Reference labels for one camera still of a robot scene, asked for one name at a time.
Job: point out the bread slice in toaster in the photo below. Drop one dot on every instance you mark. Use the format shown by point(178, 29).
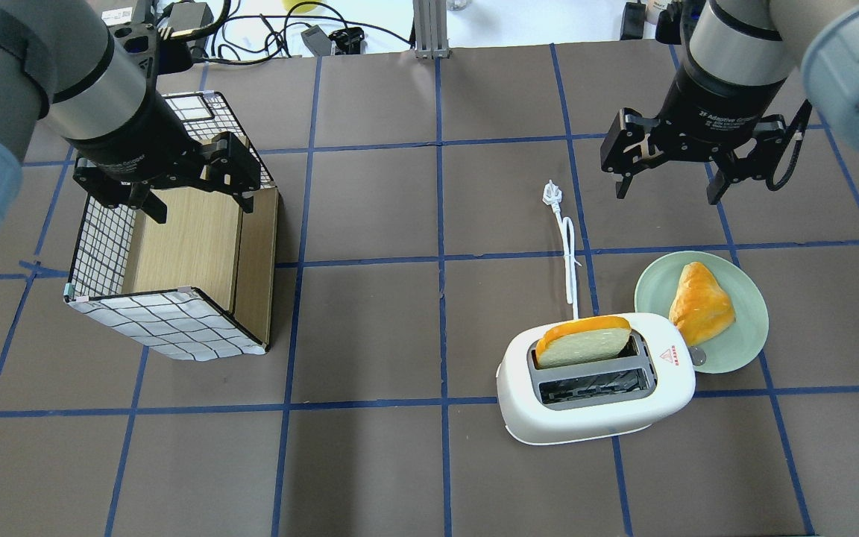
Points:
point(581, 341)

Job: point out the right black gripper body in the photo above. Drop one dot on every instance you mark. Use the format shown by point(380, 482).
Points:
point(707, 112)

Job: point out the golden bread bun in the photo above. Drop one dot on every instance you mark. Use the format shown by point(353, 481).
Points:
point(701, 309)

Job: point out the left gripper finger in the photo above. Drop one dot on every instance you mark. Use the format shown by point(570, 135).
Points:
point(111, 192)
point(231, 169)

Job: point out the aluminium frame post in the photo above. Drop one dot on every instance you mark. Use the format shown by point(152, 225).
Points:
point(431, 37)

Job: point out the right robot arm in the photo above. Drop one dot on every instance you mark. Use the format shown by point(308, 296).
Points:
point(750, 77)

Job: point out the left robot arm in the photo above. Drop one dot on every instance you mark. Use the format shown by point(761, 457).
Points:
point(95, 86)

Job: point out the white toaster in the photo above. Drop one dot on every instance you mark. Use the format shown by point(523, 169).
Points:
point(648, 378)

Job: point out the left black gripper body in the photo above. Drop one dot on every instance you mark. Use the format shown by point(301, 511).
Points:
point(133, 142)

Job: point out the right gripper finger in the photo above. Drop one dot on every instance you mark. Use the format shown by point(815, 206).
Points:
point(770, 138)
point(627, 149)

